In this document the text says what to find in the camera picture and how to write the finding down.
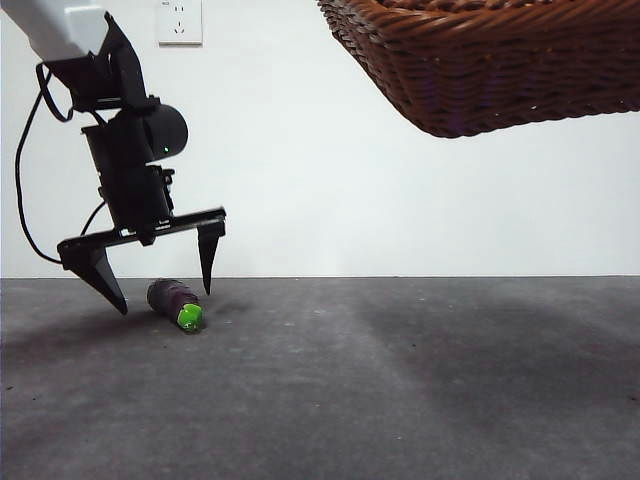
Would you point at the brown wicker basket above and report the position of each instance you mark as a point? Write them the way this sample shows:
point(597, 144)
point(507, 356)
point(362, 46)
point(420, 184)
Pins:
point(500, 65)

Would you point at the purple eggplant with green stem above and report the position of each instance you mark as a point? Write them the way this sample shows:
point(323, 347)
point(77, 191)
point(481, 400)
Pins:
point(167, 295)

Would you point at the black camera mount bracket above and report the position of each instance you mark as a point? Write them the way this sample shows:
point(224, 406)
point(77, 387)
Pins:
point(127, 65)

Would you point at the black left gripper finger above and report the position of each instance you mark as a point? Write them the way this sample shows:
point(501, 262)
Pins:
point(97, 272)
point(209, 250)

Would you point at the white wall socket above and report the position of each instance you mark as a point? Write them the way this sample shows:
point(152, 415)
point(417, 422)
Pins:
point(182, 25)

